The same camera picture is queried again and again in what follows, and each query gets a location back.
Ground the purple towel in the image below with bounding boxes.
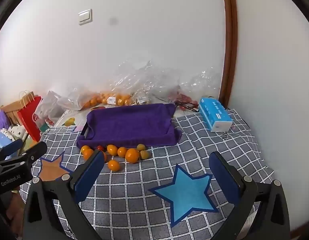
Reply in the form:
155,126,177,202
76,103,182,149

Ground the blue tissue pack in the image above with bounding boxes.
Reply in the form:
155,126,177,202
198,97,233,133

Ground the purple fluffy cloth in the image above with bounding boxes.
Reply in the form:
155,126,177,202
0,110,11,130

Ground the grey plaid star blanket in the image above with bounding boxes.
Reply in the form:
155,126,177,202
19,109,275,240

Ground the white light switch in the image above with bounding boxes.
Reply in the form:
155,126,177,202
78,9,93,26

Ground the clear bag of small oranges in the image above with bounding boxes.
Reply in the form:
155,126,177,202
101,90,135,107

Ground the white fruit print mat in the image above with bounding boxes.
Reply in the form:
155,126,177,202
48,107,100,133

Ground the white plastic bag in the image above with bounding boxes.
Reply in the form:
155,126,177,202
34,90,67,127

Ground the red paper bag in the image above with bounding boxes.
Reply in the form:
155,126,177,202
17,91,43,142

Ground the clear bag of red fruits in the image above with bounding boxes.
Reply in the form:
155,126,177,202
167,67,223,112

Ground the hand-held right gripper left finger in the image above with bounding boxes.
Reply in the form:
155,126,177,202
22,150,106,240

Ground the white spotted soft toy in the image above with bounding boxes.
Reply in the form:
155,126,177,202
2,125,28,143

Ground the crumpled clear plastic wrap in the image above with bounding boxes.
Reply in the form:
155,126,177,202
109,60,185,103

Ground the black tray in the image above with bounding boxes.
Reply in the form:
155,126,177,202
81,124,91,139

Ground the light blue cloth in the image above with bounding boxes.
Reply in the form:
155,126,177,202
0,132,11,153

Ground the brown paper bag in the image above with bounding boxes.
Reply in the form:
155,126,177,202
0,101,22,125

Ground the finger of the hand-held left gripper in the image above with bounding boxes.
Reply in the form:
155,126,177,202
0,139,23,160
0,142,48,168

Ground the brown wooden door frame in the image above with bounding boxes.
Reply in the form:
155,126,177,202
218,0,238,108

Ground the large orange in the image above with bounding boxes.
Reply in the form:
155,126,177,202
125,148,140,163

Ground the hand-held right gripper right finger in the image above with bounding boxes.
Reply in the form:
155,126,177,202
209,151,291,240

